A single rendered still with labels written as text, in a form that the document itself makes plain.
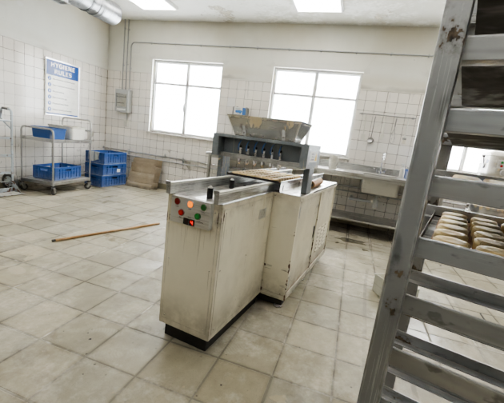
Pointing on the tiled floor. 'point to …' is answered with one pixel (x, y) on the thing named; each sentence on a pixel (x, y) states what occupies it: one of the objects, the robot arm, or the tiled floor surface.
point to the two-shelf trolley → (54, 159)
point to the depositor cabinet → (294, 238)
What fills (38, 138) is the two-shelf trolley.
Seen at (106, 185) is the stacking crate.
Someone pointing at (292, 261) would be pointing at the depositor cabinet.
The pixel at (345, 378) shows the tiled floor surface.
